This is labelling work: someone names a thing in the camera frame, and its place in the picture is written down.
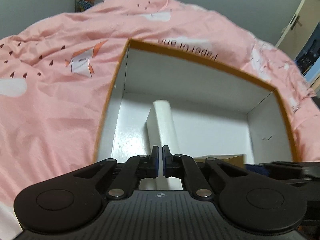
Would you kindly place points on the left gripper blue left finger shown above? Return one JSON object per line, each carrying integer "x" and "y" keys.
{"x": 141, "y": 172}

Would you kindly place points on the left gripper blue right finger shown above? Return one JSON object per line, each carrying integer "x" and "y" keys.
{"x": 186, "y": 169}

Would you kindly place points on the orange cardboard storage box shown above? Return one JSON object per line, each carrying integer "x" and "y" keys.
{"x": 217, "y": 109}

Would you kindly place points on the white long box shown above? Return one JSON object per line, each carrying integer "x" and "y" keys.
{"x": 161, "y": 131}

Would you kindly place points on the cream door with handle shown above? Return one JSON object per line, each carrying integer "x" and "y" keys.
{"x": 300, "y": 28}

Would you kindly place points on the pink patterned duvet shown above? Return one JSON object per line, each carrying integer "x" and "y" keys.
{"x": 55, "y": 76}

